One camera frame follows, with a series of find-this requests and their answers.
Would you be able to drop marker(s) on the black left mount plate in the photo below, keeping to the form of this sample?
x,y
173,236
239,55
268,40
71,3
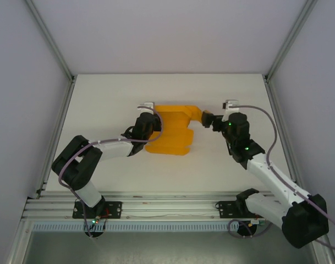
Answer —
x,y
115,209

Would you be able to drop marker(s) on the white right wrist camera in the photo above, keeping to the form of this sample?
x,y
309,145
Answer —
x,y
230,104

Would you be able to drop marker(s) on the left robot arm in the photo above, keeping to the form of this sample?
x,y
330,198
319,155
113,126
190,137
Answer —
x,y
82,165

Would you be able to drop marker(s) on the grey metal panel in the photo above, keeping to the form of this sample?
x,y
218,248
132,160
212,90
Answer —
x,y
167,248

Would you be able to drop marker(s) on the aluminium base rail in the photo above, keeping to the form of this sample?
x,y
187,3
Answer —
x,y
167,204

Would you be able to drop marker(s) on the aluminium frame post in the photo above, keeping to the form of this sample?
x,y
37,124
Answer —
x,y
291,41
50,41

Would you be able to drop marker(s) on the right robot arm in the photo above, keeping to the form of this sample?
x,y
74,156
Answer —
x,y
269,176

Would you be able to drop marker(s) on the orange paper box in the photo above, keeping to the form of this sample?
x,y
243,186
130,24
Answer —
x,y
172,132

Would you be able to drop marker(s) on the black right mount plate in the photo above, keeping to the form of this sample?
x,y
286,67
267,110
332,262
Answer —
x,y
225,207

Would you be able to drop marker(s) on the black mount plate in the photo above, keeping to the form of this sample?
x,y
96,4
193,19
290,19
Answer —
x,y
115,209
225,207

